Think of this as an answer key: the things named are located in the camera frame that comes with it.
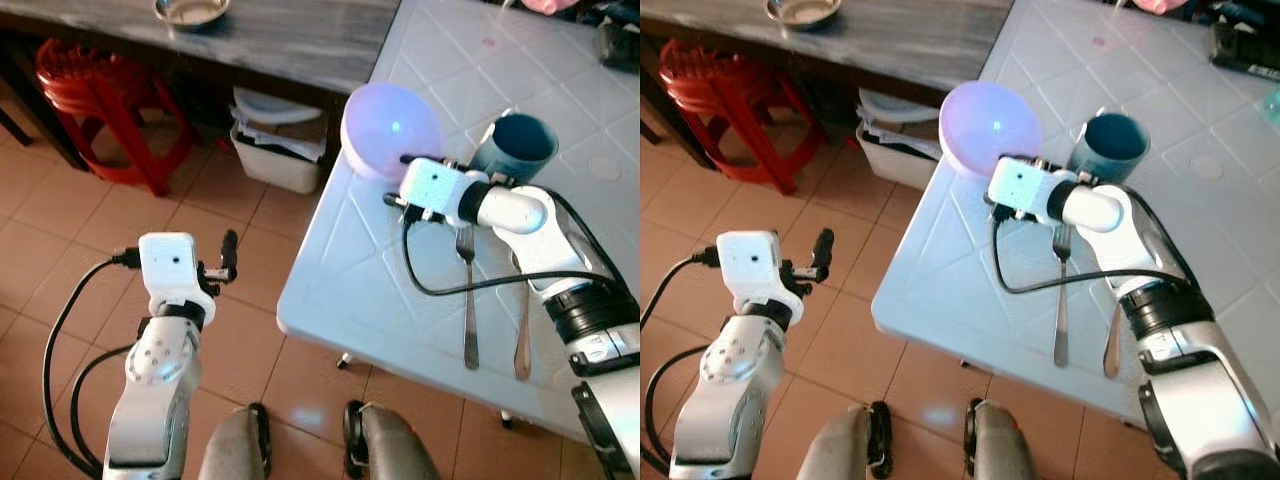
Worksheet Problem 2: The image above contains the purple plastic bowl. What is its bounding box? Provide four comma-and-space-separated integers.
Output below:
341, 83, 445, 185
939, 81, 1043, 182

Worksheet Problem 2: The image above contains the dark blue cup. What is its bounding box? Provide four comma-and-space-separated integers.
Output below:
1065, 111, 1152, 186
467, 112, 560, 188

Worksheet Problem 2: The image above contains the white plastic bin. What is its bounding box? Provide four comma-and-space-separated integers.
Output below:
229, 86, 328, 195
856, 87, 942, 192

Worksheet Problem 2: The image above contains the metal fork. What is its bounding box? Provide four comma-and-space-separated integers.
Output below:
455, 224, 482, 370
1049, 224, 1075, 368

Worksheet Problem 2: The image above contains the grey left robot leg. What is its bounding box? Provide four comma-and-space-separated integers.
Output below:
795, 401, 893, 480
198, 403, 273, 480

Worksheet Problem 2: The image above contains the grey robot leg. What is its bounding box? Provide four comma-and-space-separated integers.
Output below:
963, 398, 1043, 480
198, 403, 273, 480
343, 399, 443, 480
795, 401, 893, 480

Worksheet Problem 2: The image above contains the metal spoon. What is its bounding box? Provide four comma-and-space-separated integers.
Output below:
511, 252, 534, 382

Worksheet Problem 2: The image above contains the red plastic stool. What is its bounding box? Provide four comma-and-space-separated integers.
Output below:
34, 37, 197, 198
659, 37, 827, 197

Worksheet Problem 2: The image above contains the dark flat object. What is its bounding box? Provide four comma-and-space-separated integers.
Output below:
1209, 20, 1280, 77
597, 20, 641, 74

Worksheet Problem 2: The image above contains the grey right robot leg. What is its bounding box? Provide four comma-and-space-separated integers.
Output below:
343, 399, 443, 480
963, 398, 1043, 480

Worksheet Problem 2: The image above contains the small metal bowl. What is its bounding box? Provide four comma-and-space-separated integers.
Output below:
765, 0, 844, 30
153, 0, 232, 29

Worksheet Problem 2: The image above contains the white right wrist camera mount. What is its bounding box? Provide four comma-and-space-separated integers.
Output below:
398, 157, 471, 224
987, 155, 1061, 222

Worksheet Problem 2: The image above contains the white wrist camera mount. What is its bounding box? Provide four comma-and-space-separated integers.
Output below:
987, 155, 1061, 222
398, 157, 471, 224
138, 232, 217, 327
717, 230, 805, 324

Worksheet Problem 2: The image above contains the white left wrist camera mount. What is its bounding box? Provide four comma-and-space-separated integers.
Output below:
138, 232, 217, 327
717, 230, 805, 324

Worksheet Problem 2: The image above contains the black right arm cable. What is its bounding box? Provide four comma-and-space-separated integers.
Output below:
402, 190, 629, 299
992, 190, 1206, 296

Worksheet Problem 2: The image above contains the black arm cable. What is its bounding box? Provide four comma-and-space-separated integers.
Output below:
402, 190, 629, 299
640, 252, 723, 475
992, 190, 1206, 296
42, 253, 143, 477

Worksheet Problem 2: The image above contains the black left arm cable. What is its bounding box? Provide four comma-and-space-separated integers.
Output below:
42, 253, 143, 477
640, 252, 723, 475

